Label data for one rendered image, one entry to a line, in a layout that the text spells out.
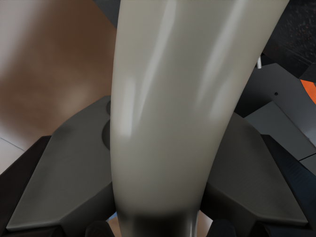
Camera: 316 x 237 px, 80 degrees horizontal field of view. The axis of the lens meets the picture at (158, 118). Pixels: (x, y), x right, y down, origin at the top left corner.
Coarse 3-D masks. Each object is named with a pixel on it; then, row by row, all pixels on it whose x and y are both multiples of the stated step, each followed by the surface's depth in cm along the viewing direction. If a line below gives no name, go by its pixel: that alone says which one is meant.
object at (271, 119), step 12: (264, 108) 110; (276, 108) 104; (252, 120) 111; (264, 120) 105; (276, 120) 99; (288, 120) 94; (264, 132) 100; (276, 132) 95; (288, 132) 90; (300, 132) 86; (288, 144) 87; (300, 144) 83; (312, 144) 80; (300, 156) 80; (312, 156) 77; (312, 168) 74
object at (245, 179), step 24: (240, 120) 9; (240, 144) 7; (264, 144) 7; (216, 168) 6; (240, 168) 6; (264, 168) 6; (216, 192) 6; (240, 192) 6; (264, 192) 6; (288, 192) 6; (216, 216) 6; (240, 216) 5; (264, 216) 5; (288, 216) 5
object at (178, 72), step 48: (144, 0) 3; (192, 0) 3; (240, 0) 3; (288, 0) 3; (144, 48) 3; (192, 48) 3; (240, 48) 3; (144, 96) 3; (192, 96) 3; (144, 144) 4; (192, 144) 4; (144, 192) 5; (192, 192) 5
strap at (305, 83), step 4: (304, 80) 101; (304, 84) 102; (308, 84) 102; (312, 84) 102; (308, 88) 104; (312, 88) 103; (308, 92) 105; (312, 92) 105; (312, 96) 106; (312, 100) 108
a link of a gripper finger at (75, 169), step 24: (72, 120) 9; (96, 120) 9; (48, 144) 7; (72, 144) 7; (96, 144) 7; (48, 168) 6; (72, 168) 6; (96, 168) 6; (24, 192) 6; (48, 192) 6; (72, 192) 6; (96, 192) 6; (24, 216) 5; (48, 216) 5; (72, 216) 5; (96, 216) 6
